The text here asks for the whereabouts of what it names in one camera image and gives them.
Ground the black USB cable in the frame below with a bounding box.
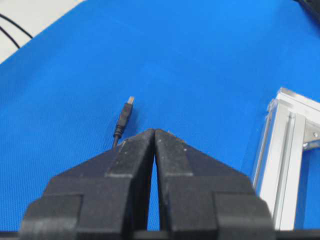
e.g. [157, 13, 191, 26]
[112, 95, 136, 151]

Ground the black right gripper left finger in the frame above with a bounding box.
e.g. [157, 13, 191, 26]
[19, 129, 153, 240]

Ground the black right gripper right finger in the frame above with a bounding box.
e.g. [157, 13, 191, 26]
[154, 129, 275, 240]

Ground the aluminium extrusion frame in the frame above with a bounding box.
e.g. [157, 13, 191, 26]
[251, 87, 320, 231]

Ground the thin black cable on table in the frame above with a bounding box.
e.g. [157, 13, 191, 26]
[0, 13, 34, 40]

